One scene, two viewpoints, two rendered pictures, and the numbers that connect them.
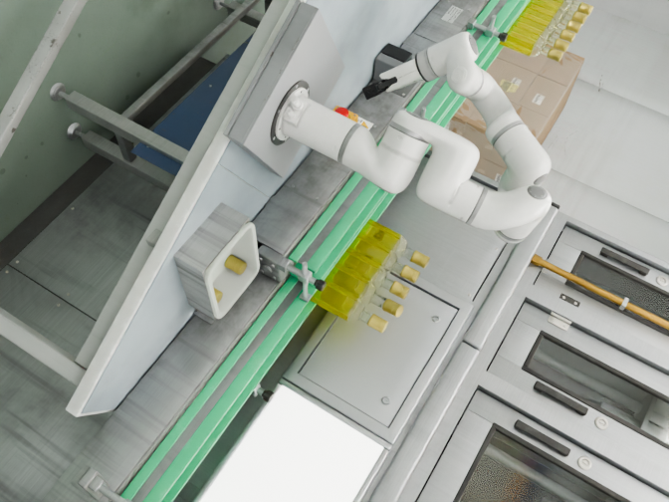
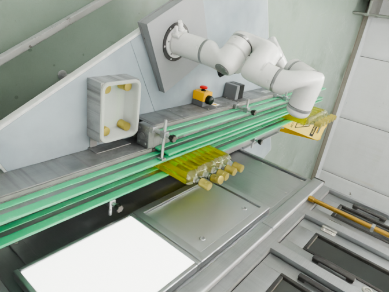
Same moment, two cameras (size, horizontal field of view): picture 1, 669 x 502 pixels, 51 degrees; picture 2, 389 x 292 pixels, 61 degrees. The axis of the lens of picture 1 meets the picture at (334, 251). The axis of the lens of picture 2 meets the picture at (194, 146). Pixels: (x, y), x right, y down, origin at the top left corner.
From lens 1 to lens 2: 1.03 m
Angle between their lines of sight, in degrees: 34
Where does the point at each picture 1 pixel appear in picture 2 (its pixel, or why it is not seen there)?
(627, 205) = not seen: outside the picture
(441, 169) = (257, 52)
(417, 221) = (238, 174)
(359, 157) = (210, 48)
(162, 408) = (40, 176)
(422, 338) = (234, 214)
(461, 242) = (264, 186)
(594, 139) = not seen: hidden behind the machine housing
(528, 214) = (309, 75)
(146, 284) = (63, 81)
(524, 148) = (306, 67)
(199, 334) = (86, 155)
